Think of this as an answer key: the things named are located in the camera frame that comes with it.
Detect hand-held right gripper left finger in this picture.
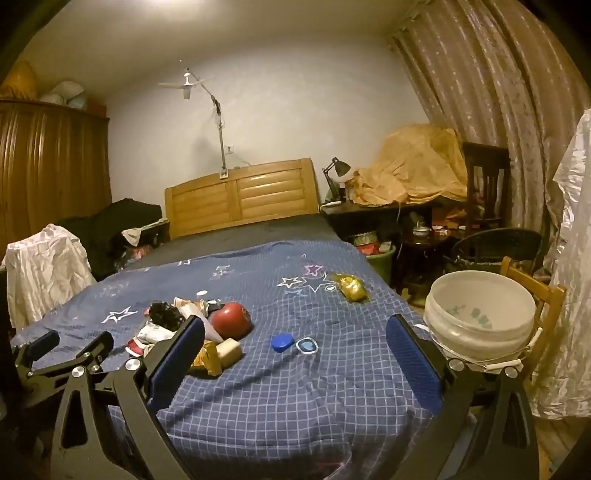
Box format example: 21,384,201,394
50,315,206,480

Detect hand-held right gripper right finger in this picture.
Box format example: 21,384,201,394
385,314,541,480

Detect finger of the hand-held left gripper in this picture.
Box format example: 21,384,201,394
28,331,115,393
12,330,61,372

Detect red white packet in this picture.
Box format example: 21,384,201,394
128,323,163,358

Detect black snack packet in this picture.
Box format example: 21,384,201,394
148,301,185,330

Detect white silver snack packet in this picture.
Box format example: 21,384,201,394
178,300,219,341

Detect yellow sponge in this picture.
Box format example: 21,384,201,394
217,338,244,367

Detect red apple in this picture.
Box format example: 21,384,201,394
209,302,254,339

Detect white crumpled cloth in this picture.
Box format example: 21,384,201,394
2,224,98,330

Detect gold foil wrapper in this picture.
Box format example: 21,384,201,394
330,272,372,304

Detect green plastic bucket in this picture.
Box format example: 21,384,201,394
355,242,397,287

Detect blue checked star blanket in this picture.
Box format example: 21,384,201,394
10,240,476,480

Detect dark round stool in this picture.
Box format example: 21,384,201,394
397,226,458,296

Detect black clothes pile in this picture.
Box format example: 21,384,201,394
58,198,163,282

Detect dark wicker chair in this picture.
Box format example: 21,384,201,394
450,227,543,278

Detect light wooden chair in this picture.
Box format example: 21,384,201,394
500,256,567,384

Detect grey bed sheet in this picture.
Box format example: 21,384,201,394
124,215,345,278

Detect dark wooden desk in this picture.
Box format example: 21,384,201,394
320,196,444,250

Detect wooden bed headboard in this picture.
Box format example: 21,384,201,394
165,158,321,239

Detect wooden wardrobe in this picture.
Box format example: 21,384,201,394
0,98,113,259

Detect white shiny cover sheet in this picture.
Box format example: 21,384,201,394
526,108,591,421

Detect black desk lamp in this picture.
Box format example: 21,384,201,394
322,157,351,204

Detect dark wooden chair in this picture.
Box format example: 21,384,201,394
462,142,511,232

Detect white bags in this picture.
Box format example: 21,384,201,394
39,80,88,110

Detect yellow bag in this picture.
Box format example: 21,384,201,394
2,62,38,99

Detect patterned beige curtain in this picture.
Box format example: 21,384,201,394
388,0,591,241

